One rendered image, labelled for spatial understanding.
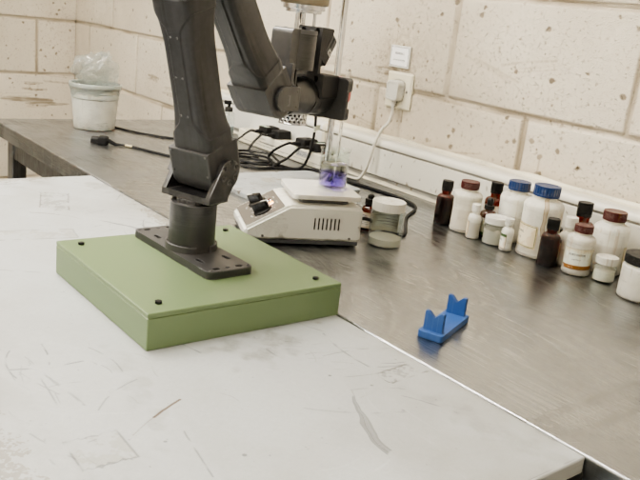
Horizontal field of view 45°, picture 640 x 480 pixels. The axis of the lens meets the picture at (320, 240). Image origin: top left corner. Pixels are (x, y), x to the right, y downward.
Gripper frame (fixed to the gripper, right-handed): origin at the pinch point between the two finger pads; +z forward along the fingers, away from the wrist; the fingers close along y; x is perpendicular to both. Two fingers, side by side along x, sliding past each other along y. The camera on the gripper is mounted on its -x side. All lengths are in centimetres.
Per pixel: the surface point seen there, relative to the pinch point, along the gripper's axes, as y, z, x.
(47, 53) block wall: 208, 118, 13
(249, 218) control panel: 8.1, -13.0, 21.7
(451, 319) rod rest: -33.1, -24.1, 24.5
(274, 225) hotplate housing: 3.1, -12.7, 21.7
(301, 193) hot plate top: 0.8, -9.3, 16.3
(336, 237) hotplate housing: -4.7, -5.1, 23.2
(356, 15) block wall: 32, 61, -15
